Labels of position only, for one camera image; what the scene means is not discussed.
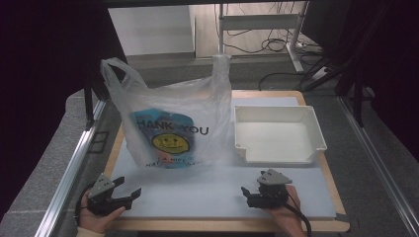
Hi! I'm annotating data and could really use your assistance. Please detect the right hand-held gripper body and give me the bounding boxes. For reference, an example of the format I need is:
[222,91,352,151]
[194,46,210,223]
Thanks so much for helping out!
[246,168,293,209]

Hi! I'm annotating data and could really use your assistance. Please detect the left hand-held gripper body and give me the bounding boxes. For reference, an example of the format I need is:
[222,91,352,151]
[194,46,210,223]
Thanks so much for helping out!
[87,173,132,217]

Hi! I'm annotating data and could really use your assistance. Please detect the clear printed plastic bag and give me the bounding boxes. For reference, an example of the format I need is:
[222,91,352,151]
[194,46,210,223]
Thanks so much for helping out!
[100,53,233,170]

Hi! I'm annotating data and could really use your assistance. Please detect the person's left hand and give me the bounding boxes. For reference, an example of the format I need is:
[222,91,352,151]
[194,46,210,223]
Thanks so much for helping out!
[78,190,126,235]

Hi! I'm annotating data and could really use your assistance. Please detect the person's right hand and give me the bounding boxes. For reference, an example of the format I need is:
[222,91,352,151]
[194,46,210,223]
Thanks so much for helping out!
[263,185,308,237]

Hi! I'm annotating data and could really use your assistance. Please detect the white plastic tray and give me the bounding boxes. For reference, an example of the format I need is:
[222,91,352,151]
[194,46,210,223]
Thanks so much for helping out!
[233,105,328,165]

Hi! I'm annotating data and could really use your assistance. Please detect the pale grey table mat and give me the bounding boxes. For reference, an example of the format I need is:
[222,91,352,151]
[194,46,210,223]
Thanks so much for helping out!
[113,96,337,220]

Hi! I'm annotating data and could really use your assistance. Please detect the black metal stand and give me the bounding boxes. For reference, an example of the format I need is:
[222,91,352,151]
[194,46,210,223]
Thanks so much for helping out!
[300,57,369,128]
[83,73,112,131]

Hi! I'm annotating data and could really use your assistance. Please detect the white power strip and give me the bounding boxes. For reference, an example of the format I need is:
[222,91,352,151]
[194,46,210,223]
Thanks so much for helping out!
[310,66,330,82]

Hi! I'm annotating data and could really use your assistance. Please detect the dark curtain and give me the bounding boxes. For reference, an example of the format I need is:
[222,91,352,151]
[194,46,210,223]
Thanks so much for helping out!
[0,0,132,220]
[300,0,419,162]

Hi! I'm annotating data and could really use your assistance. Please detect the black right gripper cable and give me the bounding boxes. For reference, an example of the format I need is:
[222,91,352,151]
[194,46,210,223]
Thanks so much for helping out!
[285,194,312,237]

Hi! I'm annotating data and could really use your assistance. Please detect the aluminium rail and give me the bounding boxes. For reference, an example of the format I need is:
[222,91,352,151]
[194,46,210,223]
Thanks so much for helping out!
[34,99,107,237]
[338,96,419,237]

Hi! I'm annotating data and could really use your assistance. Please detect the long black floor cable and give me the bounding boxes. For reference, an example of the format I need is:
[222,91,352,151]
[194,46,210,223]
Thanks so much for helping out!
[258,55,325,92]

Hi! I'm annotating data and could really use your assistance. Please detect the tangle of black floor cables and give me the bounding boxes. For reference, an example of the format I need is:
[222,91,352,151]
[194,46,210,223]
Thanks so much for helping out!
[225,3,299,55]

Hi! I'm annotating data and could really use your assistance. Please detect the white metal desk frame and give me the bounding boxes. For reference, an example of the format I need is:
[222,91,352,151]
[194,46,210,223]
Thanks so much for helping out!
[216,1,310,74]

